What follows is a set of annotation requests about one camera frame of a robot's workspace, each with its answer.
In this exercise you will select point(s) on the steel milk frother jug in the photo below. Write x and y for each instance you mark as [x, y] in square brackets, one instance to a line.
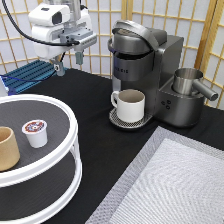
[189, 80]

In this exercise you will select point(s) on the tan wooden cup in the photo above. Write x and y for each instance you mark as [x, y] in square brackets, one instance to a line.
[9, 151]

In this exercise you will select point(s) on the grey pod coffee machine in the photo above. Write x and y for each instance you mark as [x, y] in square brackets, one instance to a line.
[146, 59]

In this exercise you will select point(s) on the grey woven placemat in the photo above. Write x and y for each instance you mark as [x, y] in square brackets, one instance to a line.
[172, 180]

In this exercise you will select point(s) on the white two-tier round shelf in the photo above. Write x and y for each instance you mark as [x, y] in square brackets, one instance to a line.
[45, 179]

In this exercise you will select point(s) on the white ceramic mug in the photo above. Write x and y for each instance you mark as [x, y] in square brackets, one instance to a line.
[129, 105]

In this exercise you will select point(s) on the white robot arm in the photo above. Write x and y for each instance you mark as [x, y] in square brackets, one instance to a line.
[59, 26]

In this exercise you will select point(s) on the blue corrugated panel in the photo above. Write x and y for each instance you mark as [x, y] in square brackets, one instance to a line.
[28, 76]

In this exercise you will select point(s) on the white coffee pod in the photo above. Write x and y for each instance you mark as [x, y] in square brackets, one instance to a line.
[36, 132]

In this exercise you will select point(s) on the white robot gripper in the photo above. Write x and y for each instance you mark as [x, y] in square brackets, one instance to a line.
[61, 27]

